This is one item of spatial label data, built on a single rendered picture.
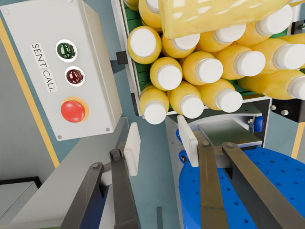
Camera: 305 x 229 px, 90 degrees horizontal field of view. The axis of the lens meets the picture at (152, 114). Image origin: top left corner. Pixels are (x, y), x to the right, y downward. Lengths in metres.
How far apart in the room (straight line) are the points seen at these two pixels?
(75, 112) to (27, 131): 1.64
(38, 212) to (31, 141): 1.19
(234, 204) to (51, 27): 0.40
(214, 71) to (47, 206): 0.74
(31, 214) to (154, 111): 0.66
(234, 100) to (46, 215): 0.72
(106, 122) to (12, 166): 2.00
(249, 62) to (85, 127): 0.29
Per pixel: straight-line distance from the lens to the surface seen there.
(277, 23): 0.32
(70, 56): 0.25
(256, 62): 0.31
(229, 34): 0.28
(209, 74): 0.27
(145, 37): 0.26
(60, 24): 0.26
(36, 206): 0.83
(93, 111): 0.26
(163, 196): 2.02
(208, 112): 0.49
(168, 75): 0.26
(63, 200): 0.78
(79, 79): 0.25
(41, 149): 1.92
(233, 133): 0.42
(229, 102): 0.30
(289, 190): 0.40
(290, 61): 0.34
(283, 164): 0.46
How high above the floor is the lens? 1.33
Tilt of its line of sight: 70 degrees down
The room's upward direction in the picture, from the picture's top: 177 degrees clockwise
